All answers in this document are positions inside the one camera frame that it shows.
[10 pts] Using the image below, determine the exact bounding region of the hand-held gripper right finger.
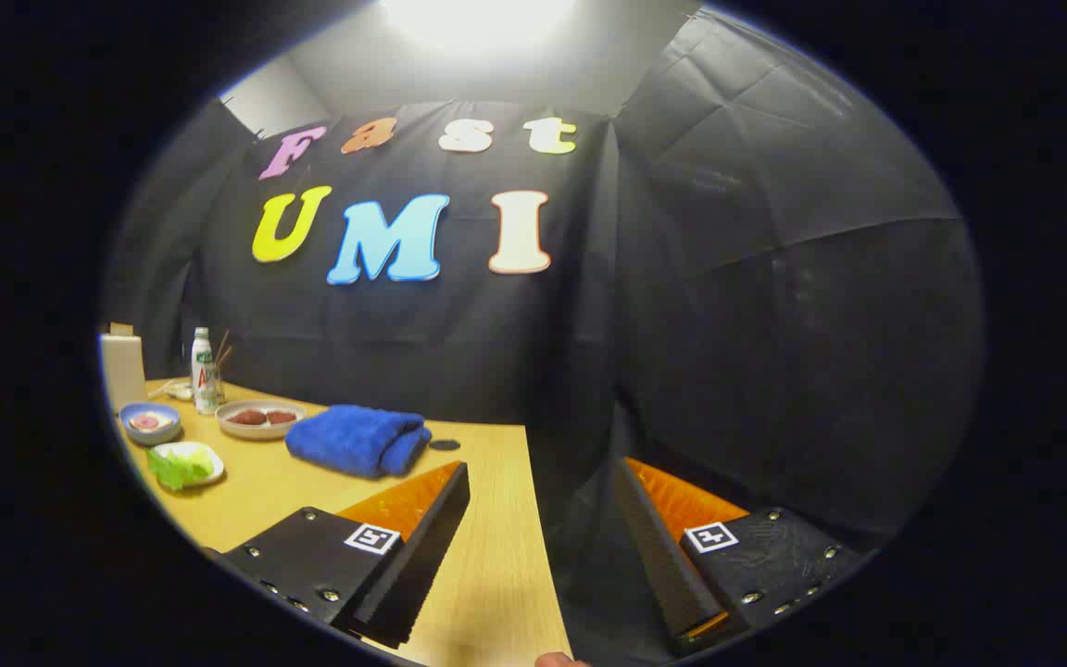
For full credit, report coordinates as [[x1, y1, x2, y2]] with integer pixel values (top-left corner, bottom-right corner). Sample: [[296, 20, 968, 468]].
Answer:
[[613, 456, 870, 659]]

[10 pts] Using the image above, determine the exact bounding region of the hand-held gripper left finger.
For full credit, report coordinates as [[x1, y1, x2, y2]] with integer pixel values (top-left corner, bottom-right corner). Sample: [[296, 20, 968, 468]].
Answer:
[[219, 460, 472, 649]]

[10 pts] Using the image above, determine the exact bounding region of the green lettuce leaf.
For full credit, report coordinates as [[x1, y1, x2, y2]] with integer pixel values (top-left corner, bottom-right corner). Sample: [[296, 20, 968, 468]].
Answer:
[[146, 447, 215, 491]]

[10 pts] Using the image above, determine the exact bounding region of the blue folded towel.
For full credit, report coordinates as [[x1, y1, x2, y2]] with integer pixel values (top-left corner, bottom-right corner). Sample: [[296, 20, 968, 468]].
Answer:
[[285, 404, 433, 480]]

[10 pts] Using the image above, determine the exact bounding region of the beige plate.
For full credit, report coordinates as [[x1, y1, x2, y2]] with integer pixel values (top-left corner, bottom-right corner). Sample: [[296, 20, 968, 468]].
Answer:
[[216, 399, 308, 440]]

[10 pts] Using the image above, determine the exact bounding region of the small white plate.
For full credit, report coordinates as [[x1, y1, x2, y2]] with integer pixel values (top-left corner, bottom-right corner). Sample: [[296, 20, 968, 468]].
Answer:
[[146, 441, 225, 489]]

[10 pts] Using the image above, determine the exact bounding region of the white drink bottle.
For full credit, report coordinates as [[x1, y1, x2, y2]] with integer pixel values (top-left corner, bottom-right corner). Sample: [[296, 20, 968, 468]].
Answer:
[[191, 326, 220, 413]]

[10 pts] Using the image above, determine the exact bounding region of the blue plate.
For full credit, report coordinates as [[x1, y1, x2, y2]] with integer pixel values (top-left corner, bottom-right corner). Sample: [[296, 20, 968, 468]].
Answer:
[[119, 401, 182, 447]]

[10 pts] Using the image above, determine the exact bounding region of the cream toaster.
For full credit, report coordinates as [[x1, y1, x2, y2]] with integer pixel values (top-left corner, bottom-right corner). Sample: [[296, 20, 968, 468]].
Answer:
[[100, 332, 148, 414]]

